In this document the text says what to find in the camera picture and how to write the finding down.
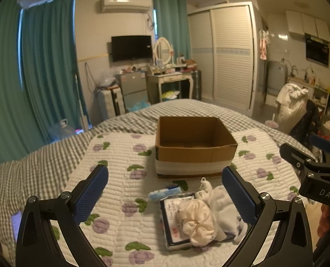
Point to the cream fabric scrunchie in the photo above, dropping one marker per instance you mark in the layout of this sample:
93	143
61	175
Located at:
198	222

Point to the teal left curtain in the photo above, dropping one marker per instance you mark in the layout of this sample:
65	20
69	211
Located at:
39	79

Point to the blue tissue pack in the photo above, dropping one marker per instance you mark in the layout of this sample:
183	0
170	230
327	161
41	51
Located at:
160	194

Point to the smartphone on bed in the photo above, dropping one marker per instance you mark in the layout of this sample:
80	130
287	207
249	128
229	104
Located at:
16	221

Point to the purple drink cup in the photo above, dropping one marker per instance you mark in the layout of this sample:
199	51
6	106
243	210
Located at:
272	123

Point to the teal curtain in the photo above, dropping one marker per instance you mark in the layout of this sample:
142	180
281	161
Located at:
173	25
39	79

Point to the brown cardboard box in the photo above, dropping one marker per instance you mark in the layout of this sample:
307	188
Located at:
192	146

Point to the black wall television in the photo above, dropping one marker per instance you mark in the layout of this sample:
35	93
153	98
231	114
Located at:
131	48

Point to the grey washing machine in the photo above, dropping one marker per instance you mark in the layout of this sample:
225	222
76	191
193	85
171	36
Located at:
277	76

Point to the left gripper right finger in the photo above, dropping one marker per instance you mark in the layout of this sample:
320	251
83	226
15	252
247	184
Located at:
292	244

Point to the teal right curtain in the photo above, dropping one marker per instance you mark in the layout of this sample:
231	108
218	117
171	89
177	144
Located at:
173	25

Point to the packaged item black border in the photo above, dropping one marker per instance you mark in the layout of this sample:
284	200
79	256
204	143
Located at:
172	227

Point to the hanging pink clothes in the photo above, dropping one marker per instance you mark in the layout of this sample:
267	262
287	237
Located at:
264	41

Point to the black range hood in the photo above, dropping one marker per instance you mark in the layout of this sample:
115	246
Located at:
317	50

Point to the white sock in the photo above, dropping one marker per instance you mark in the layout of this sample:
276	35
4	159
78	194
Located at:
230	225

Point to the clear water jug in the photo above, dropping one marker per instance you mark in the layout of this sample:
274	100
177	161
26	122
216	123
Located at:
61	130

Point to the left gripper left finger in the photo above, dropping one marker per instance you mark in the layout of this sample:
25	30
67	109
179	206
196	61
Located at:
37	244

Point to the right human hand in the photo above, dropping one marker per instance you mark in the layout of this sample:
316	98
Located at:
324	222

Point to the white floral quilted mat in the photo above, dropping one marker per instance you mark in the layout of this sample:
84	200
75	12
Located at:
135	221

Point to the white kitchen cabinets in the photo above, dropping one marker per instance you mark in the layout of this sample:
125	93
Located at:
301	24

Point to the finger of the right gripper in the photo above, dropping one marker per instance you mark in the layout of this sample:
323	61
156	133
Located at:
294	156
320	143

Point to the white dressing table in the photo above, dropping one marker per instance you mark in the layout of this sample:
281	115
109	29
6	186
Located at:
157	85

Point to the white sliding wardrobe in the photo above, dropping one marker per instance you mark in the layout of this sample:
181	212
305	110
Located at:
224	42

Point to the white clothes pile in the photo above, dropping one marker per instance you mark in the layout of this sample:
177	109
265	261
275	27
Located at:
291	106

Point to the white air conditioner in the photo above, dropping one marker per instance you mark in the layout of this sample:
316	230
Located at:
125	6

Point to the grey mini fridge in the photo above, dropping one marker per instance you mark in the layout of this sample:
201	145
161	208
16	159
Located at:
133	86

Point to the grey checked bed cover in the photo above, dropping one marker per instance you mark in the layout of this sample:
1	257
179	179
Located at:
45	172

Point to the oval vanity mirror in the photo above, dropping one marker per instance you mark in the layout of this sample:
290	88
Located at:
162	52

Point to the blue plastic bag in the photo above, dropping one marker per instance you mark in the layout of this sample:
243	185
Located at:
134	105

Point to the white suitcase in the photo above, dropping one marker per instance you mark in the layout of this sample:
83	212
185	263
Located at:
111	102

